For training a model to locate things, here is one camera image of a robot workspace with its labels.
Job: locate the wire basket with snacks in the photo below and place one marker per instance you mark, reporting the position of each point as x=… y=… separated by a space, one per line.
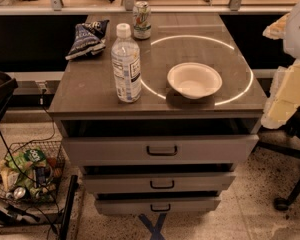
x=31 y=172

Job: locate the middle grey drawer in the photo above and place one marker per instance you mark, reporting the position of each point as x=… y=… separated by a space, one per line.
x=155 y=183

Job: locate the white paper bowl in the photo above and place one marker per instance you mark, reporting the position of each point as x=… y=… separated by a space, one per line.
x=194 y=80

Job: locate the grey drawer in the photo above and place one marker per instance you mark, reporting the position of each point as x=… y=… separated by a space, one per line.
x=154 y=150
x=139 y=206
x=155 y=183

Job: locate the clear plastic water bottle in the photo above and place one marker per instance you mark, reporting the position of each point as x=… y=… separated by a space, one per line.
x=125 y=58

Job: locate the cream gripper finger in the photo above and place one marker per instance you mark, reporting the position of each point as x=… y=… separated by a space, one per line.
x=276 y=30
x=284 y=97

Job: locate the top grey drawer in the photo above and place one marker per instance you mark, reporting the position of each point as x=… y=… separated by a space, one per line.
x=154 y=150

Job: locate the black stand leg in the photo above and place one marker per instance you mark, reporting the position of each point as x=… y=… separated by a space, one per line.
x=68 y=207

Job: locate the dark blue chip bag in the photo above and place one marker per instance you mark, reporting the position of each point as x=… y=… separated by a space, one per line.
x=89 y=39

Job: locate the bottom grey drawer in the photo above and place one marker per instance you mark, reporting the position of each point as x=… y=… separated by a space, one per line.
x=139 y=206

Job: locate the grey drawer cabinet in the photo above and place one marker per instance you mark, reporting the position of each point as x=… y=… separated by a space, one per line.
x=86 y=104

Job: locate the green 7up can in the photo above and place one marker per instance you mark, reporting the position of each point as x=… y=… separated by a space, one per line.
x=142 y=20

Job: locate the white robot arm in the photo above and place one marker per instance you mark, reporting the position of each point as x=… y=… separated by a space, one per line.
x=291 y=40

